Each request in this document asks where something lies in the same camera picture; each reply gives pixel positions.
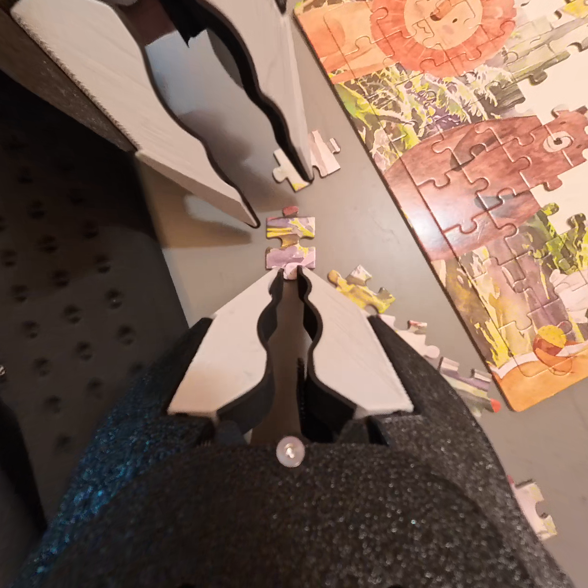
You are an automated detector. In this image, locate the large white grey puzzle piece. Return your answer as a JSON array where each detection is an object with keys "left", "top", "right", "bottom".
[{"left": 272, "top": 130, "right": 342, "bottom": 193}]

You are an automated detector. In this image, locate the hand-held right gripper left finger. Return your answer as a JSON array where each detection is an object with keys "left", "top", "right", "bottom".
[{"left": 168, "top": 268, "right": 282, "bottom": 420}]

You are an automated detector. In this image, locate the forest animal jigsaw puzzle board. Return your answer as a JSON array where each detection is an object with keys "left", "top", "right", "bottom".
[{"left": 294, "top": 0, "right": 588, "bottom": 413}]

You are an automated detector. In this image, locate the grey desk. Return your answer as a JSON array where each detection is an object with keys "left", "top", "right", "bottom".
[{"left": 133, "top": 0, "right": 588, "bottom": 588}]

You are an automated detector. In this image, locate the dark perforated panel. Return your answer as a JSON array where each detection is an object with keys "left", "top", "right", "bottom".
[{"left": 0, "top": 69, "right": 189, "bottom": 520}]

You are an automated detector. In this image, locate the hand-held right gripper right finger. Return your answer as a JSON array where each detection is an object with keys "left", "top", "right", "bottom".
[{"left": 298, "top": 267, "right": 414, "bottom": 420}]

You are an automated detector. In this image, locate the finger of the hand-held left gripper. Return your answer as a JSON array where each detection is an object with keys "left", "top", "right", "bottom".
[
  {"left": 198, "top": 0, "right": 314, "bottom": 182},
  {"left": 10, "top": 0, "right": 261, "bottom": 229}
]

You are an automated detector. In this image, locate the yellow red puzzle piece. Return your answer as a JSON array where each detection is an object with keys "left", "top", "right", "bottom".
[{"left": 327, "top": 265, "right": 397, "bottom": 315}]

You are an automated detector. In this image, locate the purple pink puzzle piece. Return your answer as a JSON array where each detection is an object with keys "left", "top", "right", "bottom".
[{"left": 265, "top": 206, "right": 318, "bottom": 281}]

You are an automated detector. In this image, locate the striped puzzle piece red dot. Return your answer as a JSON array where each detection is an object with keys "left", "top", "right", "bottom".
[{"left": 436, "top": 357, "right": 502, "bottom": 418}]

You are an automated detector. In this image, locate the grey striped puzzle piece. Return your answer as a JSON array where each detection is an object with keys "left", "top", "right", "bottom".
[{"left": 509, "top": 479, "right": 559, "bottom": 540}]

